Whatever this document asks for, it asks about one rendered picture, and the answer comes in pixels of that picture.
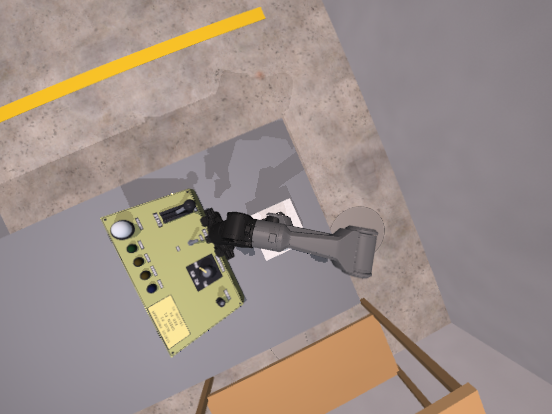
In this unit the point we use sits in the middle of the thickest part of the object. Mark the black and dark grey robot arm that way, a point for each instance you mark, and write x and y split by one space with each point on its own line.
348 249

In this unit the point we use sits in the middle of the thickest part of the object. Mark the yellow-green control panel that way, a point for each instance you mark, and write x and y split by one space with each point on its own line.
179 283

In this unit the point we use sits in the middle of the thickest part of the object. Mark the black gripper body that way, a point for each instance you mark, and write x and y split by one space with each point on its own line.
212 220

